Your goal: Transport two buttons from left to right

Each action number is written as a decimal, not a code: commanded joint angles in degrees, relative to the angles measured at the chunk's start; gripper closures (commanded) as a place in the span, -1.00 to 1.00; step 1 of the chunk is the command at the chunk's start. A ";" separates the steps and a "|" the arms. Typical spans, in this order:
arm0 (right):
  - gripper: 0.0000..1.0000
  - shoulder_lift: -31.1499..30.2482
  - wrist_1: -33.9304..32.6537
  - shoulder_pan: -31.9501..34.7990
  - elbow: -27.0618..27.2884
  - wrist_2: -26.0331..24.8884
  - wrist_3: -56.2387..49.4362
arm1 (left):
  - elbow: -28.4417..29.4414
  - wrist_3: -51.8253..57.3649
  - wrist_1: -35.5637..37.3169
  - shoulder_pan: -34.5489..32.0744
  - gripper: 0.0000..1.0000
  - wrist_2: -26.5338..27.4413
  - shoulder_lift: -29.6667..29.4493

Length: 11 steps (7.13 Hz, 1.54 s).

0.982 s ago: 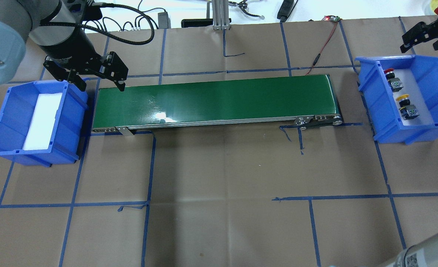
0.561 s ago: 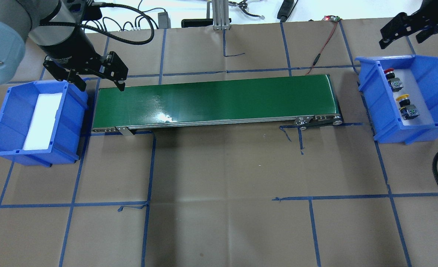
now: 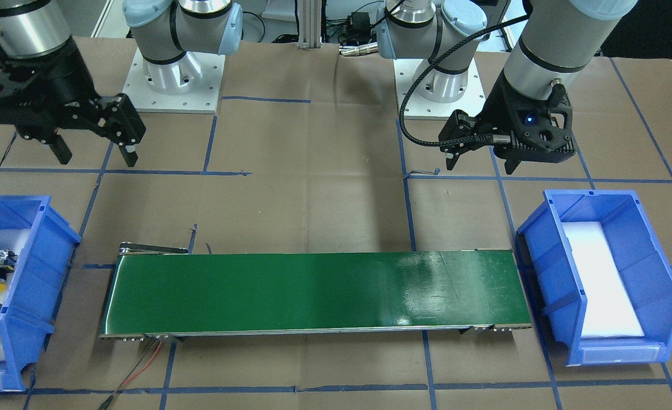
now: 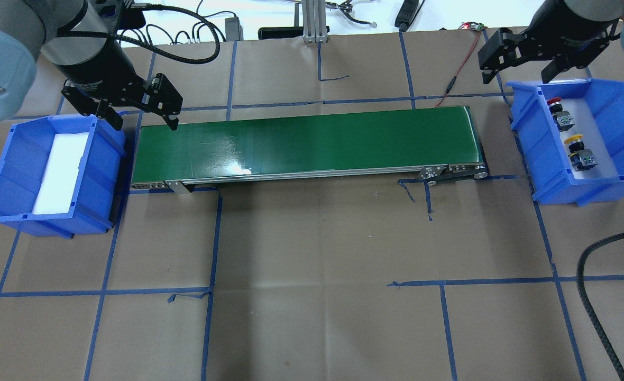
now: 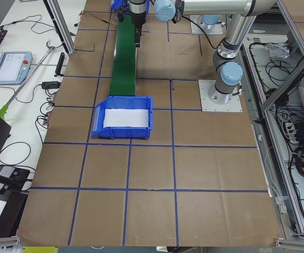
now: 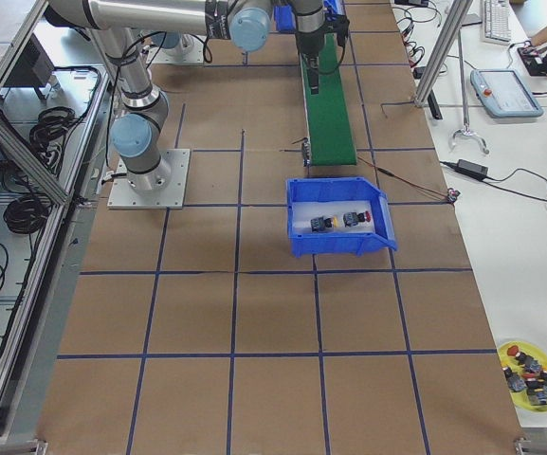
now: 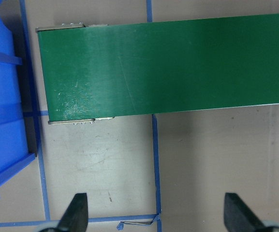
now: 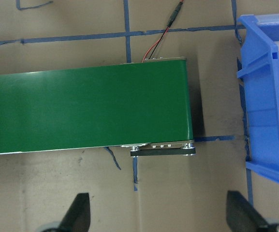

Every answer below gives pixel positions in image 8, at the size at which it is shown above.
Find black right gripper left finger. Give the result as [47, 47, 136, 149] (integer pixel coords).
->
[58, 193, 91, 232]

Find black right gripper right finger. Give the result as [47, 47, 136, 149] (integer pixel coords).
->
[226, 190, 269, 232]

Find blue right plastic bin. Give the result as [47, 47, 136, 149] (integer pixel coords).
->
[237, 14, 279, 184]

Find green conveyor belt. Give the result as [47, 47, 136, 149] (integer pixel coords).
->
[0, 58, 193, 154]

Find red black conveyor wires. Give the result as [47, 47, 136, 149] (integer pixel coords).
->
[141, 0, 186, 63]

